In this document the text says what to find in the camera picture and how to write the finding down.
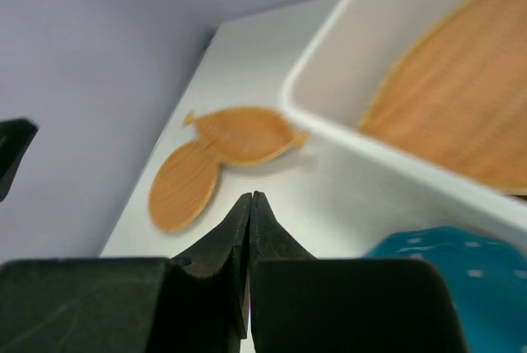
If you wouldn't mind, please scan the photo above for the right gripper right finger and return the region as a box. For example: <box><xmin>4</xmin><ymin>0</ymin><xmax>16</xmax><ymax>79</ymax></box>
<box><xmin>250</xmin><ymin>192</ymin><xmax>468</xmax><ymax>352</ymax></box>

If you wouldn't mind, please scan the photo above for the leaf-shaped bamboo plate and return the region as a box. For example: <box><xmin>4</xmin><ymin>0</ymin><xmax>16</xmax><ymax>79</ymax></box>
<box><xmin>148</xmin><ymin>140</ymin><xmax>220</xmax><ymax>233</ymax></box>

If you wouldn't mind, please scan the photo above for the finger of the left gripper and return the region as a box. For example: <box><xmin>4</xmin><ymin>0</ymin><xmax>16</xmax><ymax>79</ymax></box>
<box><xmin>0</xmin><ymin>118</ymin><xmax>39</xmax><ymax>202</ymax></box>

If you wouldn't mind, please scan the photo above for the boat-shaped woven basket plate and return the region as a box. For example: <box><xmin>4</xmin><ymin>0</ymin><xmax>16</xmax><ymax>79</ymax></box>
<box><xmin>182</xmin><ymin>106</ymin><xmax>309</xmax><ymax>165</ymax></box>

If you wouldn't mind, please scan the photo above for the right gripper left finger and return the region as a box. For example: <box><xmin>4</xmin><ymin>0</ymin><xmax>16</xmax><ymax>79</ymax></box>
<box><xmin>1</xmin><ymin>193</ymin><xmax>252</xmax><ymax>352</ymax></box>

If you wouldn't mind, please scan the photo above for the blue polka-dot ceramic plate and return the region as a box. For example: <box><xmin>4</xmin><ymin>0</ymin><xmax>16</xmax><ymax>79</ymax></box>
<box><xmin>365</xmin><ymin>226</ymin><xmax>526</xmax><ymax>352</ymax></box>

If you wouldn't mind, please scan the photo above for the fan-shaped woven basket plate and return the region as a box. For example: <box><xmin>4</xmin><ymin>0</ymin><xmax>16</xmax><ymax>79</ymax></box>
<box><xmin>357</xmin><ymin>0</ymin><xmax>526</xmax><ymax>196</ymax></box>

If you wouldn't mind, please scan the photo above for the white plastic bin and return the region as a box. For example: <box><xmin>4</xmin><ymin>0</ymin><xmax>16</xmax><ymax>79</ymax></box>
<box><xmin>280</xmin><ymin>0</ymin><xmax>526</xmax><ymax>256</ymax></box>

